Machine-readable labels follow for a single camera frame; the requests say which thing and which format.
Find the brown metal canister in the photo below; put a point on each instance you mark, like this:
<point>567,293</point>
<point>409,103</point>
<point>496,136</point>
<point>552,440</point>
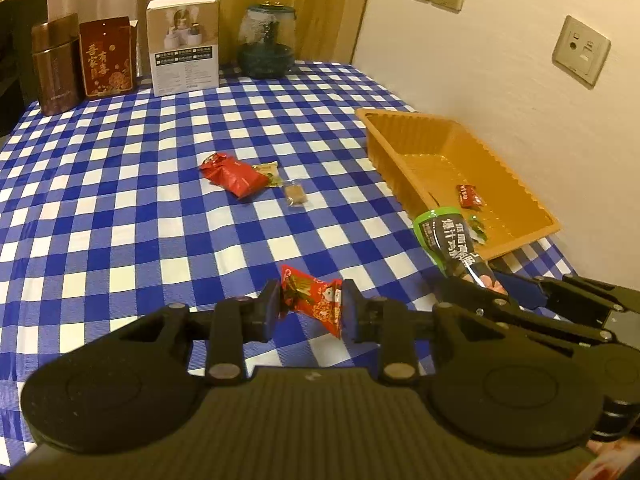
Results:
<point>56,65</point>

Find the small green-ended candy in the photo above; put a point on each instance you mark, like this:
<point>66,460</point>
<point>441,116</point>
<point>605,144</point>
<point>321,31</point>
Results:
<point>477,227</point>

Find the black chair back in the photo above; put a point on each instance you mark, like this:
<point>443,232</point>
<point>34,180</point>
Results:
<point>20,60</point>

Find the red patterned tin box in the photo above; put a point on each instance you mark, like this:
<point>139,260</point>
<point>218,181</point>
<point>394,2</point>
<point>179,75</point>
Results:
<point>105,60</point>

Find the blue white checkered tablecloth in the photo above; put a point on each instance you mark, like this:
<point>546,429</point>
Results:
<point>125,185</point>

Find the small dark red snack packet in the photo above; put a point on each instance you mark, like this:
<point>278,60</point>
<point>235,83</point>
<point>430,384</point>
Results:
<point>470,196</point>

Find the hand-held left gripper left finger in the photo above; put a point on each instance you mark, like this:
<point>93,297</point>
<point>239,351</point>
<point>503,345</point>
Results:
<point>267,310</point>

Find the orange-red packet with green edge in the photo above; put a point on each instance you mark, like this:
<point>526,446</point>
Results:
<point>310,300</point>

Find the white product box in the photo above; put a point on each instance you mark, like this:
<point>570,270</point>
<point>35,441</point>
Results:
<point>185,45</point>

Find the green and black snack packet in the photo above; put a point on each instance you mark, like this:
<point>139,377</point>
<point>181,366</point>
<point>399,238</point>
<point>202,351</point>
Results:
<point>445,240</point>

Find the person's red printed clothing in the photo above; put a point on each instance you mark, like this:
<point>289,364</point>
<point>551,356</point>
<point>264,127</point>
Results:
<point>617,462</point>

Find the glass jar with dark lid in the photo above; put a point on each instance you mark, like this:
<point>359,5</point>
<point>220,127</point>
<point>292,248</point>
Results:
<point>266,42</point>

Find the tan candy with green ends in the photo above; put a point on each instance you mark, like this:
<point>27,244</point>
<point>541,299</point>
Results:
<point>267,172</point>

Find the orange plastic tray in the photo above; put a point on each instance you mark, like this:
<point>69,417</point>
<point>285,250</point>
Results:
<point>440,165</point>

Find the brown cube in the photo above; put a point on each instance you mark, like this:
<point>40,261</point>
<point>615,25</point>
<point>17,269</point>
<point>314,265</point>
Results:
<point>295,195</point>

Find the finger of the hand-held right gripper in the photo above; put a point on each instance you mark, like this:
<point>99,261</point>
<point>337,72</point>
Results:
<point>500,310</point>
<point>520,292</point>

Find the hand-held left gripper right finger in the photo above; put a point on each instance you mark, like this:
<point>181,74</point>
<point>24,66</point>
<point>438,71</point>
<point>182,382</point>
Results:
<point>352,310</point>

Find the beige network wall plate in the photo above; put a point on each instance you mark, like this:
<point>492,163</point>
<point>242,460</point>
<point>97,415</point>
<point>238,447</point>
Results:
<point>580,50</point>

